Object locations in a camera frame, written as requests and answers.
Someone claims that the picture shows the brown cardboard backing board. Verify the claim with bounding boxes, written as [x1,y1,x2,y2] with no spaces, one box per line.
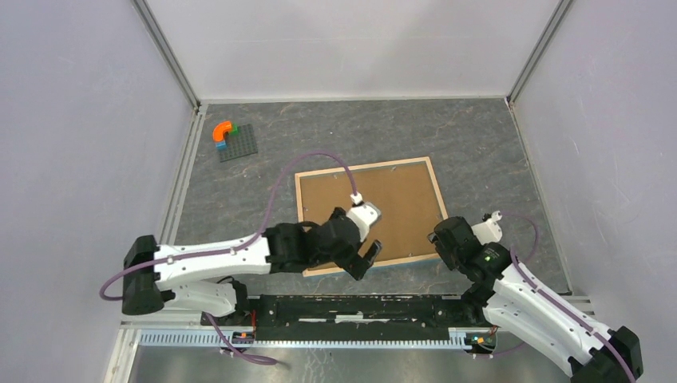
[300,162,443,271]

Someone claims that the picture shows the light wooden picture frame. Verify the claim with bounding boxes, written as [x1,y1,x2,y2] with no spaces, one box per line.
[294,156,449,278]

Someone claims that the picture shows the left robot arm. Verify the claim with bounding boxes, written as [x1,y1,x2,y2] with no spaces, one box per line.
[121,203,382,326]

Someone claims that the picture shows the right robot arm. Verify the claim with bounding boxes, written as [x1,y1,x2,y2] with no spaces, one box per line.
[428,211,643,382]

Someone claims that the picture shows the grey building block baseplate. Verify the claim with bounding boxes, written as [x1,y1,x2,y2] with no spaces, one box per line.
[216,124,259,162]

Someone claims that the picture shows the orange curved toy block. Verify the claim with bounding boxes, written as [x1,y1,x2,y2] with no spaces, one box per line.
[212,120,236,143]

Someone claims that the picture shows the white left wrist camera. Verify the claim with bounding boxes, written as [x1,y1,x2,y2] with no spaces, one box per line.
[346,192,382,243]

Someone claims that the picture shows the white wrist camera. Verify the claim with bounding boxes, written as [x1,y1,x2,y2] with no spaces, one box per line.
[346,192,382,243]
[471,211,503,245]

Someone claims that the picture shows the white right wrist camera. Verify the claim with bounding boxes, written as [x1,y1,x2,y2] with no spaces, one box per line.
[471,211,503,245]

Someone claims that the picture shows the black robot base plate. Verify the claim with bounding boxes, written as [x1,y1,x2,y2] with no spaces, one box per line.
[216,294,491,341]

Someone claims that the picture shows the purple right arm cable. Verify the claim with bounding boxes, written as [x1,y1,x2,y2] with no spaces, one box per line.
[476,211,639,383]

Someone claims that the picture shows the aluminium rail with cable comb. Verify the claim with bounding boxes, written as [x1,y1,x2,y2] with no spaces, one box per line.
[118,295,601,350]

